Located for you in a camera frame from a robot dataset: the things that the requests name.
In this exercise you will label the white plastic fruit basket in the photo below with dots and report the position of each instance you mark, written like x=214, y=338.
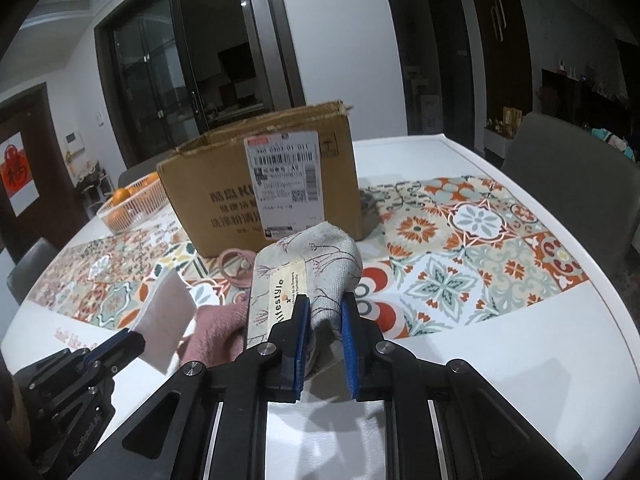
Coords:
x=140, y=205

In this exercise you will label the yellow paper bag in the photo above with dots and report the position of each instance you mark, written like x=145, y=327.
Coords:
x=511, y=121

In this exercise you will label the small cluttered shelf rack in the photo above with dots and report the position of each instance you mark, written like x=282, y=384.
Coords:
x=92, y=185

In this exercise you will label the dark wooden door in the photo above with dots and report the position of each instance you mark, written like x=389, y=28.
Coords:
x=50, y=160

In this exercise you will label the orange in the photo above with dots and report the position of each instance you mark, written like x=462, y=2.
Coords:
x=120, y=196
x=150, y=179

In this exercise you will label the white tile-patterned tablecloth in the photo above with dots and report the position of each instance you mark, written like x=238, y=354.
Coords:
x=500, y=360

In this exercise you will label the grey dining chair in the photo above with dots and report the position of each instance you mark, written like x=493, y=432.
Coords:
x=30, y=270
x=135, y=170
x=560, y=170

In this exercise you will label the dark wooden cabinet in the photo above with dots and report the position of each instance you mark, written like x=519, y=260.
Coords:
x=500, y=50

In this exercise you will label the dark sideboard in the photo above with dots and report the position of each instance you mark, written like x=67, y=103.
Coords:
x=580, y=100

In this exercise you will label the brown cardboard box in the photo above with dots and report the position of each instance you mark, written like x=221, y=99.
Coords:
x=215, y=185

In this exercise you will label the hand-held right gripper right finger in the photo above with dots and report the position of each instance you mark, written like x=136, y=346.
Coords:
x=350, y=355

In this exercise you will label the white cleaning cloth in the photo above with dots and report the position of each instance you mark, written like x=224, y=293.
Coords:
x=162, y=315

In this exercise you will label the grey floral towel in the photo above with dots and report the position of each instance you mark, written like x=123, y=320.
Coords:
x=320, y=255

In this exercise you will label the dark framed sliding glass door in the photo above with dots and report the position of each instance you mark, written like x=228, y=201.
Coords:
x=165, y=60

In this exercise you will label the white light switch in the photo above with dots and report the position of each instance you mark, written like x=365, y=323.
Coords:
x=100, y=117

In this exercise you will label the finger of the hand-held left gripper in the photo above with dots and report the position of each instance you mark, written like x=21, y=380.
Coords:
x=127, y=355
x=107, y=345

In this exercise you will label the person's left forearm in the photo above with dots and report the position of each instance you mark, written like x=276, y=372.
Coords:
x=12, y=410

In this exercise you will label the red white wall calendar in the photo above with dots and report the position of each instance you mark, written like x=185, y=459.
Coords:
x=17, y=170

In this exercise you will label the white wall intercom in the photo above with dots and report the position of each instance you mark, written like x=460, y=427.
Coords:
x=74, y=141

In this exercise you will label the dark interior door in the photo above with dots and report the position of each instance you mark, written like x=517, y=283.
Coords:
x=450, y=70

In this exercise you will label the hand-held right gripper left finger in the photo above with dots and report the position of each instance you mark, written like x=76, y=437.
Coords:
x=300, y=345

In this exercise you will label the pink knitted sock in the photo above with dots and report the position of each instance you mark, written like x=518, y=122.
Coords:
x=215, y=330

